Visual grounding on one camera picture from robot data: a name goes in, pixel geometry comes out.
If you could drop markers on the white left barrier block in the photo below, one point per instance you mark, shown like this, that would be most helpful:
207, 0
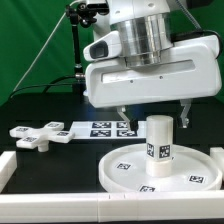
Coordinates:
8, 164

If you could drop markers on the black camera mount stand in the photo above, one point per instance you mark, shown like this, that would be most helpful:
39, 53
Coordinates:
85, 17

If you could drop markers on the black rear camera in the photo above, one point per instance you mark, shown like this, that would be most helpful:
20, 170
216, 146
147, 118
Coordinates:
100, 6

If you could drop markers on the white front barrier rail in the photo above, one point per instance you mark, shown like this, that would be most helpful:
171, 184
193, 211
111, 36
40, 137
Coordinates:
107, 207

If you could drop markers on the white marker tag sheet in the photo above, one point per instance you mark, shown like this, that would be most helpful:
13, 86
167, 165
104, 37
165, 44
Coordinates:
107, 130

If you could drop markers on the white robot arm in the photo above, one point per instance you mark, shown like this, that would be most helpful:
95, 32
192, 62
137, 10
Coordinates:
137, 61

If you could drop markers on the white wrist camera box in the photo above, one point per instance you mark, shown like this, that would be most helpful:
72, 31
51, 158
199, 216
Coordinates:
109, 46

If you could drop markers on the white cross-shaped table base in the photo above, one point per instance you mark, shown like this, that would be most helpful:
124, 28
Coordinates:
30, 138

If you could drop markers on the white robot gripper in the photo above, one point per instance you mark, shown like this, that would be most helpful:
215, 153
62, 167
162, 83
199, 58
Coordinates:
187, 70

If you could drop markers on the white round table top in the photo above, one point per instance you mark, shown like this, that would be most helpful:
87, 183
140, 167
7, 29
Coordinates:
127, 169

